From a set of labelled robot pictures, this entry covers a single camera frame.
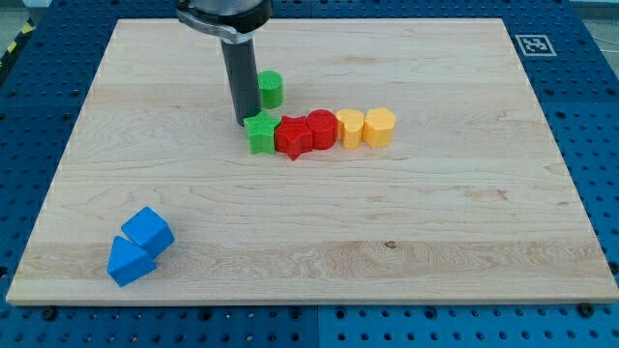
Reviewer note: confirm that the green cylinder block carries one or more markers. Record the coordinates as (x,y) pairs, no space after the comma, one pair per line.
(270,85)

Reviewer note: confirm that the red star block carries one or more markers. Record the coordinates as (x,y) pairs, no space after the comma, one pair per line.
(293,137)

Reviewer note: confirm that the red cylinder block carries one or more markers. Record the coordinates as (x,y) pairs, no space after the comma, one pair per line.
(324,127)

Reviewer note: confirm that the green star block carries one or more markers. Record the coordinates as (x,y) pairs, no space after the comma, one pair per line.
(260,131)

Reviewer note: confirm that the yellow hexagon block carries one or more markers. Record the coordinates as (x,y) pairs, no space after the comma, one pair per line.
(379,127)

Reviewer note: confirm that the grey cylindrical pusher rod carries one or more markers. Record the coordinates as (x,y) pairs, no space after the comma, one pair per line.
(239,60)

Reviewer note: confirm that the wooden board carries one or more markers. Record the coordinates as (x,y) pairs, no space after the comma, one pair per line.
(470,204)

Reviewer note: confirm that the blue cube block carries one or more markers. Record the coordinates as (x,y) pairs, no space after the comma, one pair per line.
(149,231)

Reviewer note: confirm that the blue triangle block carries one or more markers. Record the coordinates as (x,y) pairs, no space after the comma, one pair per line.
(128,262)

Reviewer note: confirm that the white fiducial marker tag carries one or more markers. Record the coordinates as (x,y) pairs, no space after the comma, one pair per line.
(535,45)

